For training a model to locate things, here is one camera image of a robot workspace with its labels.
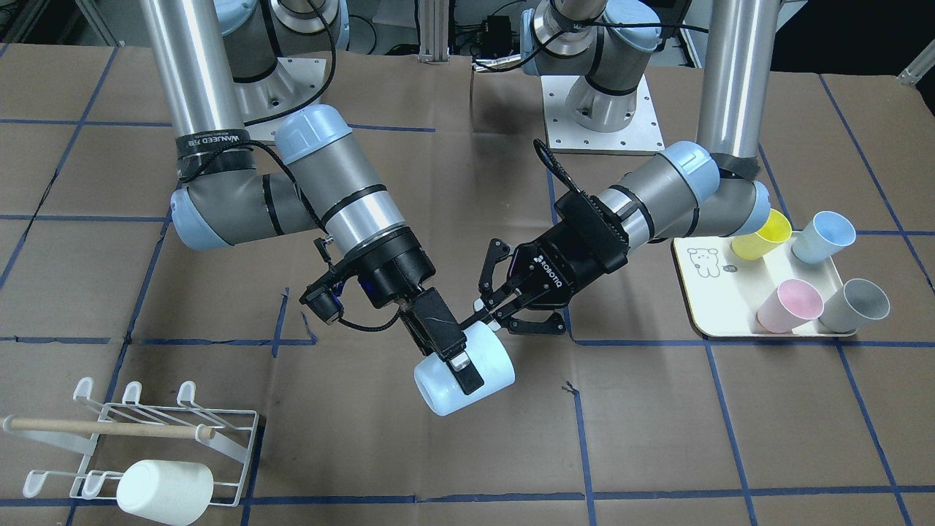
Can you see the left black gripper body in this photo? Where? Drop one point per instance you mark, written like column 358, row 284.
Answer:
column 549, row 261

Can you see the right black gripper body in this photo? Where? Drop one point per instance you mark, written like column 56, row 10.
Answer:
column 399, row 272

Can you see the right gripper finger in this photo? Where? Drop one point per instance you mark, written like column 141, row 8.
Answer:
column 465, row 373

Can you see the light blue cup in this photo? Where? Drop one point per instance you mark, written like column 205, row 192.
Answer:
column 481, row 370
column 827, row 234

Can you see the white ikea cup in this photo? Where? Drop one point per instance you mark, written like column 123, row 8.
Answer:
column 175, row 493

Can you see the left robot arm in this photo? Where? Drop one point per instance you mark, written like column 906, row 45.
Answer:
column 705, row 187

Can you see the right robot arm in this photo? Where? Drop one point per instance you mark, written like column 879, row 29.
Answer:
column 325, row 182

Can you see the yellow cup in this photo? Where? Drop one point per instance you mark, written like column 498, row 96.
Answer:
column 774, row 232

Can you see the pink cup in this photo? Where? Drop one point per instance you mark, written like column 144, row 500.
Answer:
column 794, row 303

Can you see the grey cup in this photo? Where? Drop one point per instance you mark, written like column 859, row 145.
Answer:
column 856, row 304

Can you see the cream serving tray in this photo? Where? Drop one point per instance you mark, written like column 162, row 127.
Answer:
column 725, row 291

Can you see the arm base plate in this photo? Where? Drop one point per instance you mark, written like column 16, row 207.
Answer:
column 294, row 81
column 579, row 119

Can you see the white wire cup rack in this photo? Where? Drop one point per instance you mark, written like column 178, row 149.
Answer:
column 230, row 432

